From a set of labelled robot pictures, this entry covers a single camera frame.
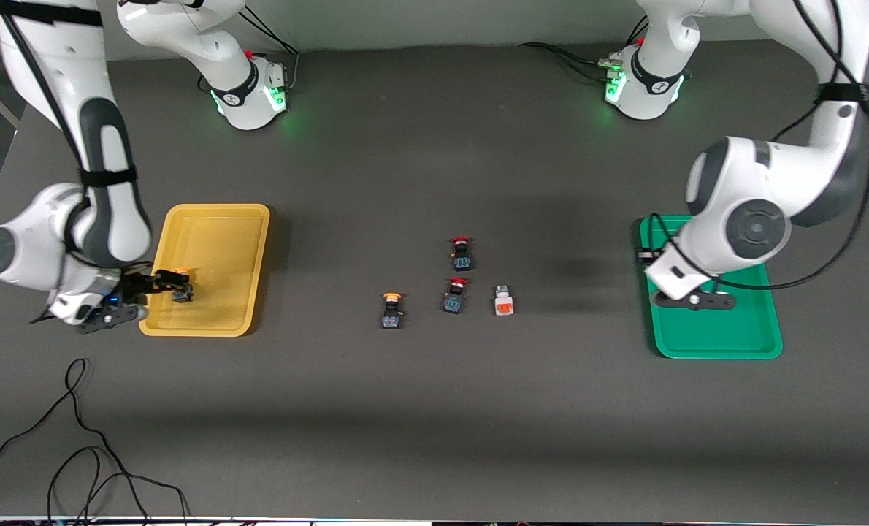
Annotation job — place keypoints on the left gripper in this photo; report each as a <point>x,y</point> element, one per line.
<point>645,256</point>

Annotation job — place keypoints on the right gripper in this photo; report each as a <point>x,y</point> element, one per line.
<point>134,286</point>

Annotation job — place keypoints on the yellow push button switch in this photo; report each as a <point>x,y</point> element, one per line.
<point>183,294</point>
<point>391,315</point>

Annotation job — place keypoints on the white switch with orange block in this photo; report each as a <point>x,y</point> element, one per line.
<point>503,303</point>

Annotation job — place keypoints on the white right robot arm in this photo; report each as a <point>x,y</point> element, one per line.
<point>113,219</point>

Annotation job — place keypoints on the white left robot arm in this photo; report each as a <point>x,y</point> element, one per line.
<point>752,219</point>

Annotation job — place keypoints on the yellow plastic tray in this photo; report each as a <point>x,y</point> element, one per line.
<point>219,248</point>

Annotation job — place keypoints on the green plastic tray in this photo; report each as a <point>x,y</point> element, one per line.
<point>741,329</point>

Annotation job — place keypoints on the dark grey table mat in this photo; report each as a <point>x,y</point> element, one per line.
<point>434,424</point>

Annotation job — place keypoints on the red push button switch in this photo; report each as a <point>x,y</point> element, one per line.
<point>462,257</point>
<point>455,299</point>

